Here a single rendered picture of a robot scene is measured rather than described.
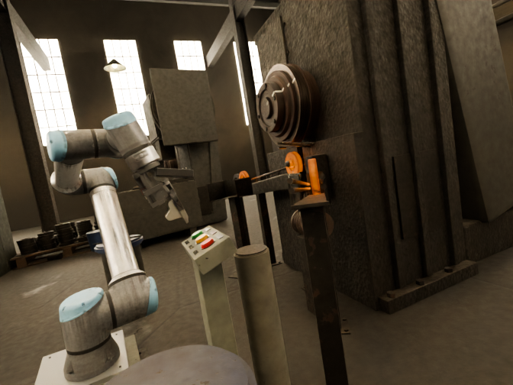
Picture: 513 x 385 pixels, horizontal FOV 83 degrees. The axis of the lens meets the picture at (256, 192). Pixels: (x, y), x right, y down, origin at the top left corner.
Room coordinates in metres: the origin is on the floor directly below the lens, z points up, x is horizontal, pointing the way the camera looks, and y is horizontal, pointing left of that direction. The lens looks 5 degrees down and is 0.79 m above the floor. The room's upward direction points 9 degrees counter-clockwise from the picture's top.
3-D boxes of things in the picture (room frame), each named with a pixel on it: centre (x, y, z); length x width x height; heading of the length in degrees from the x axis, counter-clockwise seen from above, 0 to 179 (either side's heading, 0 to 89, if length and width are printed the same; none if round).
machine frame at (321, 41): (1.92, -0.64, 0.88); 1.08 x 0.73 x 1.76; 22
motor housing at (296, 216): (1.40, -0.24, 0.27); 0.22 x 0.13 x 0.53; 22
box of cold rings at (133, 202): (4.05, 1.42, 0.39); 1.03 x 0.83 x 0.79; 116
